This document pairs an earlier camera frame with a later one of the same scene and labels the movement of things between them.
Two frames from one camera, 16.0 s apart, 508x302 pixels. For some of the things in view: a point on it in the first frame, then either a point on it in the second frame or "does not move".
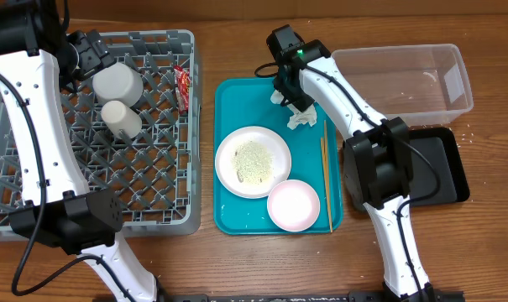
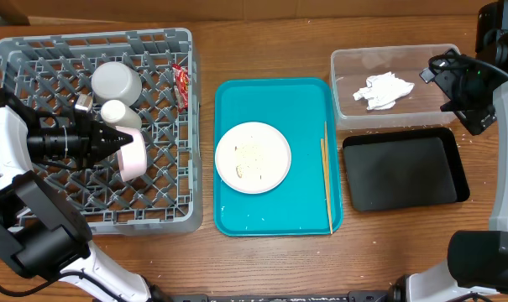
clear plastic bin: [423, 84] does not move
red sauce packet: [182, 79] does not move
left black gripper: [94, 53] → [94, 148]
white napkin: [276, 97] → [382, 91]
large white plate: [249, 159] does not move
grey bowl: [117, 81] does not move
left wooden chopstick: [326, 182] does not move
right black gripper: [299, 100] → [479, 116]
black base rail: [279, 297] does not move
